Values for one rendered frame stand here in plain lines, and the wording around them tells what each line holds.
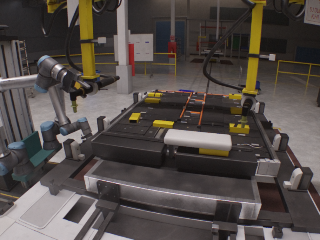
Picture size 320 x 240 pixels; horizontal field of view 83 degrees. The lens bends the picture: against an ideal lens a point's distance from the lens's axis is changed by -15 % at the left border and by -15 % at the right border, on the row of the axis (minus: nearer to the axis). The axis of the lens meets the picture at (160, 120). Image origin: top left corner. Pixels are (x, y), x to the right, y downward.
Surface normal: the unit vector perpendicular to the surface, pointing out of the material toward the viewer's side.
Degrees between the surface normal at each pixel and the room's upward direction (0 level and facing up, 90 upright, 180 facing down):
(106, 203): 0
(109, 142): 0
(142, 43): 90
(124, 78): 90
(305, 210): 0
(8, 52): 90
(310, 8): 90
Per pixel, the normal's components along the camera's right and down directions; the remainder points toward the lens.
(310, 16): 0.16, 0.36
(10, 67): 0.99, 0.04
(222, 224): 0.00, -0.93
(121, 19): -0.25, 0.36
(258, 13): -0.48, 0.32
